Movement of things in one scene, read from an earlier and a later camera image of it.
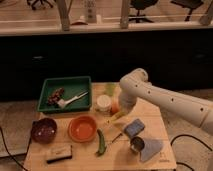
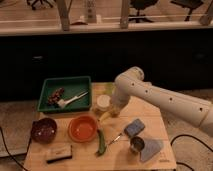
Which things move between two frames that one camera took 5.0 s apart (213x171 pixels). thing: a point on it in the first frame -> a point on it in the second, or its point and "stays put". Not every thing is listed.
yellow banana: x=117 y=116 -> x=104 y=116
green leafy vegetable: x=109 y=88 stays put
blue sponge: x=134 y=128 stays put
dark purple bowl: x=43 y=130 stays put
